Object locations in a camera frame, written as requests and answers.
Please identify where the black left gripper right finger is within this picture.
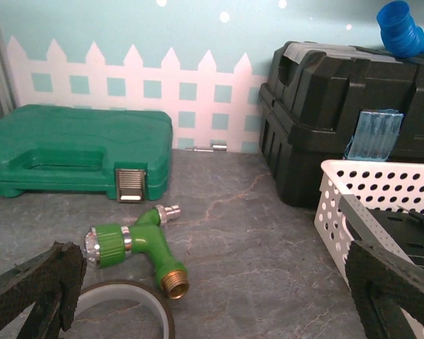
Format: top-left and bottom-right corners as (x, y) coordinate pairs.
(345, 241), (424, 338)

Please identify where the black plastic toolbox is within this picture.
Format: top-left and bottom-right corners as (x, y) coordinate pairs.
(259, 42), (424, 208)

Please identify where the black perforated metal plate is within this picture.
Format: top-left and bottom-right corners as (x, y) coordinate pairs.
(346, 208), (424, 269)

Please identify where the green plastic tool case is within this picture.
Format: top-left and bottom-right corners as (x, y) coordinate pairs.
(0, 105), (173, 202)

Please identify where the white perforated plastic basket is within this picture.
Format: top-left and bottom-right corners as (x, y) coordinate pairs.
(314, 160), (424, 338)

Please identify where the blue corrugated hose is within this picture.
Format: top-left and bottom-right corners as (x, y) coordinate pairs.
(376, 0), (424, 59)

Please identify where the silver socket bit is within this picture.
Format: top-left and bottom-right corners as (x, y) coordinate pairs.
(185, 143), (228, 153)

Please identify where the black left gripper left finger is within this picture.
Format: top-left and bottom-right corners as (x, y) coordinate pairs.
(0, 242), (87, 338)

